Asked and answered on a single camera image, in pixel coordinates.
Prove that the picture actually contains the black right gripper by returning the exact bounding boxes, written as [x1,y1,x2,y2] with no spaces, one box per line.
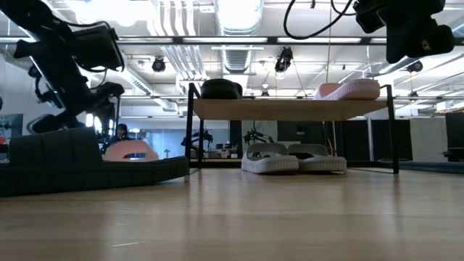
[386,16,455,65]

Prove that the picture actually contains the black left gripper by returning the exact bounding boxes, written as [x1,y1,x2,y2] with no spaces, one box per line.
[26,50,125,143]

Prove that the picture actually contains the pink rubber slide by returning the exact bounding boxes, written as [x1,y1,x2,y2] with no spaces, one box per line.
[102,139,160,162]
[314,78,382,102]

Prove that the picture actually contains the black rubber slide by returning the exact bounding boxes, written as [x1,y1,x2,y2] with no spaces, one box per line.
[0,126,191,197]
[200,78,244,100]

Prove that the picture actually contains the white rubber slide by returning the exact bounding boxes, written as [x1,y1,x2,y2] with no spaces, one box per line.
[241,142,300,174]
[287,143,348,173]

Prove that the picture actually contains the person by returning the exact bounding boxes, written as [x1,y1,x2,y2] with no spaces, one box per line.
[108,123,132,144]

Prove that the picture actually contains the black partition panel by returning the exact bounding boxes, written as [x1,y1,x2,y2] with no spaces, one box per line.
[342,120,369,162]
[445,112,464,162]
[371,119,413,162]

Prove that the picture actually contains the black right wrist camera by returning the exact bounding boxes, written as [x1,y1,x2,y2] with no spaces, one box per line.
[353,0,386,34]

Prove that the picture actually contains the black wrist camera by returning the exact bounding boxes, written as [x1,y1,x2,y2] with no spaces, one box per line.
[353,0,386,34]
[73,24,125,73]

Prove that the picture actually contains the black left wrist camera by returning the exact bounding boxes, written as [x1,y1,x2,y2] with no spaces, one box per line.
[73,24,125,73]

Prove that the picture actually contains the blue wall picture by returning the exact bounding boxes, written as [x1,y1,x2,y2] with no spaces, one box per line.
[0,113,24,141]

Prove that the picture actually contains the thin hanging ceiling cable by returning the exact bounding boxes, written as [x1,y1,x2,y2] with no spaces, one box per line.
[325,0,333,85]

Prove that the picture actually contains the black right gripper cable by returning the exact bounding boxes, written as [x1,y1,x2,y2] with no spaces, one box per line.
[282,0,358,41]

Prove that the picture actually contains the wooden shelf black metal frame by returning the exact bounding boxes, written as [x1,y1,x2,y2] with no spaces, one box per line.
[184,82,400,175]

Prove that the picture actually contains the silver ceiling air duct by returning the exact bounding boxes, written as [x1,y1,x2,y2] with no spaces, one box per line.
[213,0,265,73]

